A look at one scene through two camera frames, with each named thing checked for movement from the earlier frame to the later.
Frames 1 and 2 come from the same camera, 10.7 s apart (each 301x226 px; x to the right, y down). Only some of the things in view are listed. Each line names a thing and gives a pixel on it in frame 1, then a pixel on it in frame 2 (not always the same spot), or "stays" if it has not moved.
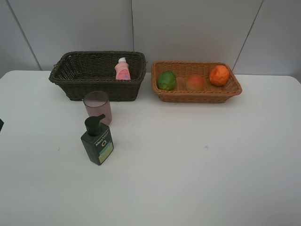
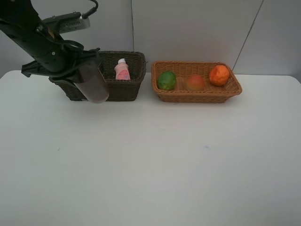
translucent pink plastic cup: x=97 y=103 to x=92 y=83
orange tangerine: x=219 y=75 stays
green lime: x=166 y=81 stays
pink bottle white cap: x=122 y=69 stays
